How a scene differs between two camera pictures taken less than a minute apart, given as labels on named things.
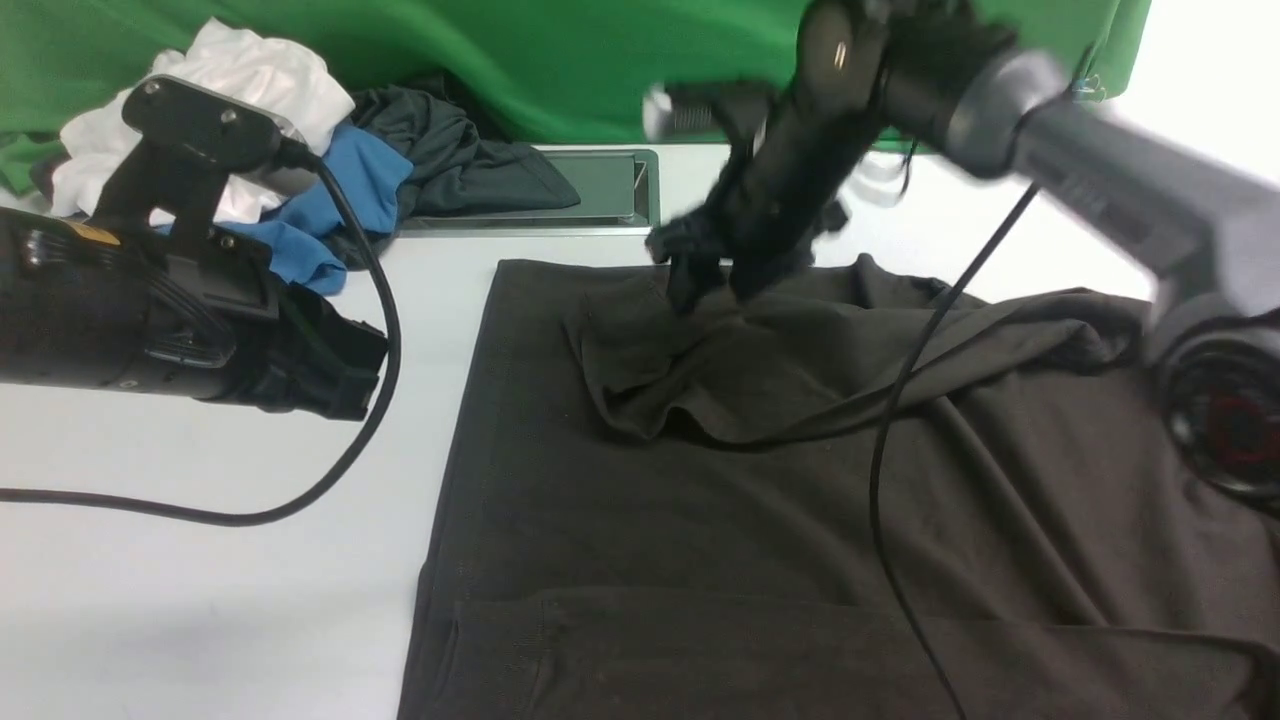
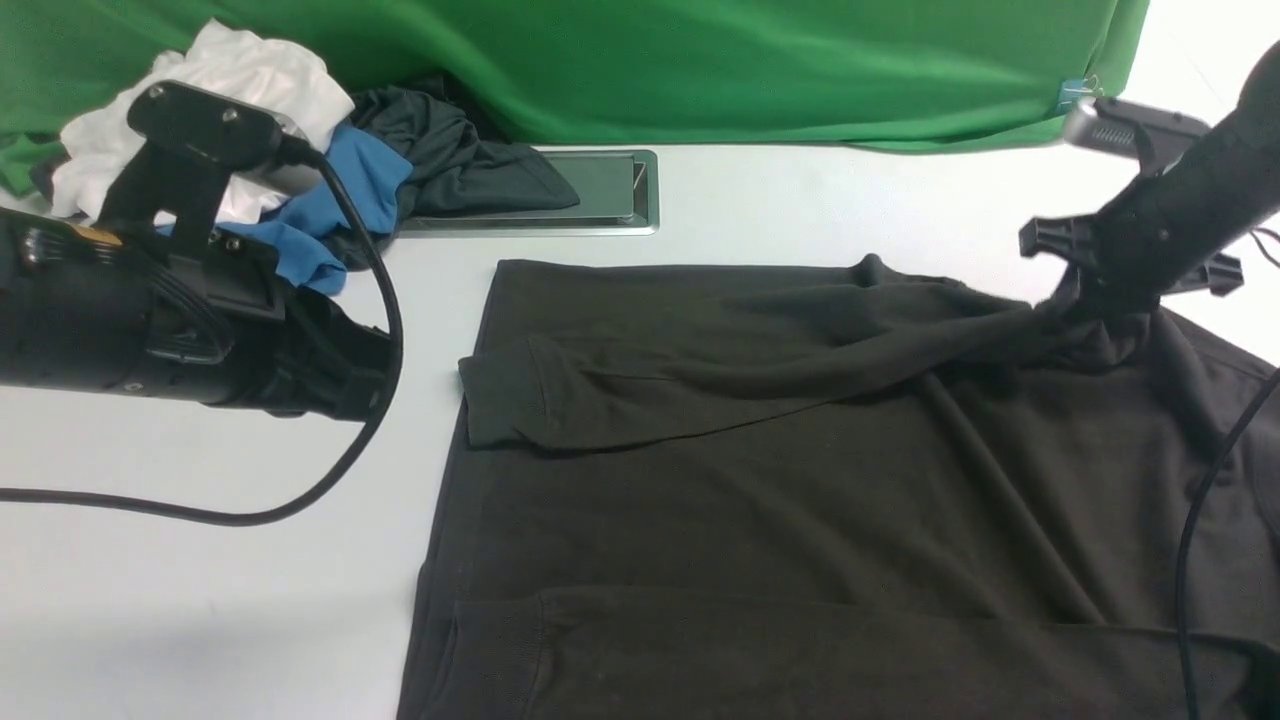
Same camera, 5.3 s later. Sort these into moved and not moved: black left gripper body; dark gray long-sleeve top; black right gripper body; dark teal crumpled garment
Moved: black right gripper body
Not moved: black left gripper body; dark gray long-sleeve top; dark teal crumpled garment
